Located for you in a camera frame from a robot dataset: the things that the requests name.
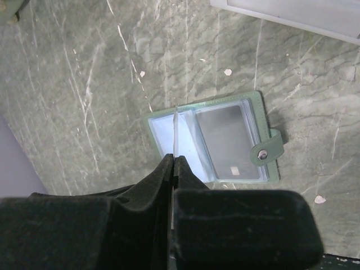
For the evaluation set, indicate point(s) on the silver credit card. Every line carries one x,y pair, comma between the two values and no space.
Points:
228,143

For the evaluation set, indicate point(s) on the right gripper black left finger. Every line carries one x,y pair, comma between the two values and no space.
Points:
127,228

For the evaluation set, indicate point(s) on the white plastic tray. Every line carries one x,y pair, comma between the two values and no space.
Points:
335,19

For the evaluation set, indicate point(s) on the beige mini drawer cabinet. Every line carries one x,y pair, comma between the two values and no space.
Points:
9,9

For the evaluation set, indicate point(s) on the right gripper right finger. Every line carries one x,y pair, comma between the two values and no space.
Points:
241,229

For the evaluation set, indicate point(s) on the black base bar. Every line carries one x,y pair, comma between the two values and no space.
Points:
336,262

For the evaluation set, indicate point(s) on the mint green card holder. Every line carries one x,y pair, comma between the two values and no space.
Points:
176,131

